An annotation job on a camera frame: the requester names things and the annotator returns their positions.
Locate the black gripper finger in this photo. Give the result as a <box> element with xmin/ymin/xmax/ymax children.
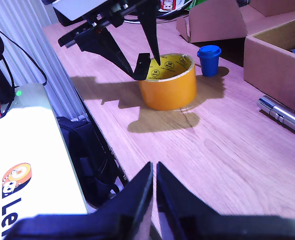
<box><xmin>156</xmin><ymin>161</ymin><xmax>221</xmax><ymax>222</ymax></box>
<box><xmin>136</xmin><ymin>0</ymin><xmax>162</xmax><ymax>67</ymax></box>
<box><xmin>77</xmin><ymin>27</ymin><xmax>134</xmax><ymax>77</ymax></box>
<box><xmin>92</xmin><ymin>161</ymin><xmax>154</xmax><ymax>228</ymax></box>

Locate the white box with cartoon logo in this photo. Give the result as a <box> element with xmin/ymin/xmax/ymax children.
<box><xmin>0</xmin><ymin>83</ymin><xmax>89</xmax><ymax>240</ymax></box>

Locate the brown cardboard box with lid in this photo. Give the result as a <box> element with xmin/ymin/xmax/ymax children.
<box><xmin>176</xmin><ymin>0</ymin><xmax>295</xmax><ymax>119</ymax></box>

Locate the red white printed package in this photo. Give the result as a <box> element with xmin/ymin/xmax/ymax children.
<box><xmin>160</xmin><ymin>0</ymin><xmax>179</xmax><ymax>11</ymax></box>

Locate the green package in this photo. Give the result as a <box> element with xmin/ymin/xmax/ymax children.
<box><xmin>185</xmin><ymin>0</ymin><xmax>206</xmax><ymax>11</ymax></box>

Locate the white ribbed radiator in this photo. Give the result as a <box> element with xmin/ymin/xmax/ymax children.
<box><xmin>0</xmin><ymin>0</ymin><xmax>90</xmax><ymax>122</ymax></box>

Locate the black bag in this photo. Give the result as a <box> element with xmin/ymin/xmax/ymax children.
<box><xmin>56</xmin><ymin>116</ymin><xmax>128</xmax><ymax>208</ymax></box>

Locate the yellow-brown packing tape roll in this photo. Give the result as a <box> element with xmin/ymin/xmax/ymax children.
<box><xmin>138</xmin><ymin>53</ymin><xmax>198</xmax><ymax>112</ymax></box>

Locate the small blue cup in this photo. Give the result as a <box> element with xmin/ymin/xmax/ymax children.
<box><xmin>196</xmin><ymin>45</ymin><xmax>223</xmax><ymax>78</ymax></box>

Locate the silver metal flashlight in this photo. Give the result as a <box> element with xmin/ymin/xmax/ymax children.
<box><xmin>256</xmin><ymin>95</ymin><xmax>295</xmax><ymax>140</ymax></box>

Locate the pale grey gripper camera box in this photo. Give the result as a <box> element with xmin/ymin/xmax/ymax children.
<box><xmin>52</xmin><ymin>0</ymin><xmax>111</xmax><ymax>22</ymax></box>

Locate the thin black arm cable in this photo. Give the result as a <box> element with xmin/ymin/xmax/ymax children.
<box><xmin>0</xmin><ymin>26</ymin><xmax>48</xmax><ymax>87</ymax></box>

